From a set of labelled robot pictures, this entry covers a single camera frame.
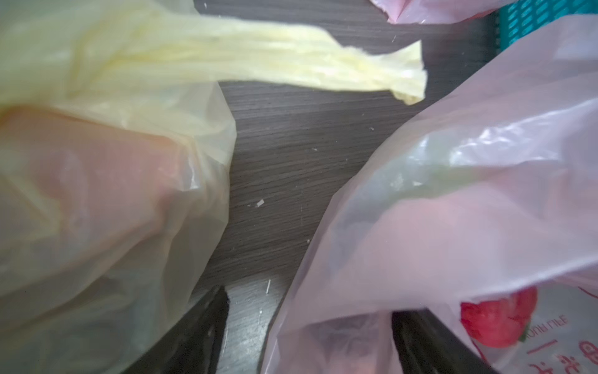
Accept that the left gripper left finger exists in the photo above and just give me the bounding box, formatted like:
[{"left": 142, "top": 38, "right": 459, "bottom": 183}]
[{"left": 124, "top": 286, "right": 230, "bottom": 374}]

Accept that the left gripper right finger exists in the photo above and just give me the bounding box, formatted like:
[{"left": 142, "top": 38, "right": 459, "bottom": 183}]
[{"left": 392, "top": 309, "right": 497, "bottom": 374}]

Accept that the large pink plastic bag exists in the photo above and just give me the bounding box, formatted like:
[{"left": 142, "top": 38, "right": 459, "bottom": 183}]
[{"left": 261, "top": 15, "right": 597, "bottom": 373}]

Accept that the yellow plastic bag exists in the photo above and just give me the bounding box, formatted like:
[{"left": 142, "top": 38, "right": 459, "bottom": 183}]
[{"left": 1, "top": 1, "right": 427, "bottom": 373}]

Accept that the small pink plastic bag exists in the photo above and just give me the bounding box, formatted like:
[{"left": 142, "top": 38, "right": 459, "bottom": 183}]
[{"left": 371, "top": 0, "right": 515, "bottom": 24}]

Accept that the teal plastic basket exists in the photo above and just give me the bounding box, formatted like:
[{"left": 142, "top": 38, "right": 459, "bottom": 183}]
[{"left": 495, "top": 0, "right": 597, "bottom": 52}]

